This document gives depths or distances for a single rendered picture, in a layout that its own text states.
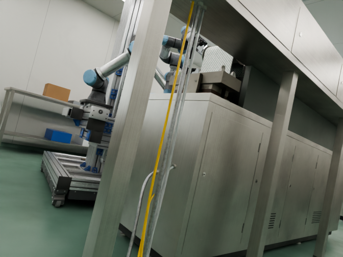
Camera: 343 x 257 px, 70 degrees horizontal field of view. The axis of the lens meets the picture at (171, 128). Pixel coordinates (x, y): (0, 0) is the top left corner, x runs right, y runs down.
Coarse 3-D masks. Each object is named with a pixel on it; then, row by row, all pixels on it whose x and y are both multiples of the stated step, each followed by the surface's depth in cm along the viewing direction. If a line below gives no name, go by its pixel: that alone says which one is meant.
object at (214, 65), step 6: (204, 60) 160; (210, 60) 155; (216, 60) 152; (222, 60) 148; (228, 60) 145; (204, 66) 158; (210, 66) 154; (216, 66) 151; (228, 66) 144; (228, 72) 143
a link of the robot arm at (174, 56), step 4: (172, 52) 226; (172, 56) 224; (176, 56) 225; (172, 60) 225; (176, 60) 225; (172, 64) 226; (176, 64) 225; (180, 64) 226; (172, 68) 227; (176, 68) 226; (180, 68) 228
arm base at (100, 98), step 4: (92, 92) 199; (96, 92) 199; (100, 92) 199; (104, 92) 202; (88, 96) 200; (92, 96) 198; (96, 96) 198; (100, 96) 199; (104, 96) 203; (96, 100) 197; (100, 100) 198; (104, 100) 203
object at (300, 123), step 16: (256, 80) 139; (272, 80) 150; (240, 96) 135; (256, 96) 140; (272, 96) 152; (256, 112) 142; (272, 112) 154; (304, 112) 185; (288, 128) 171; (304, 128) 188; (320, 128) 210; (336, 128) 238; (320, 144) 214
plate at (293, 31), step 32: (224, 0) 84; (256, 0) 94; (288, 0) 110; (224, 32) 105; (256, 32) 99; (288, 32) 113; (320, 32) 137; (256, 64) 132; (288, 64) 123; (320, 64) 141; (320, 96) 160
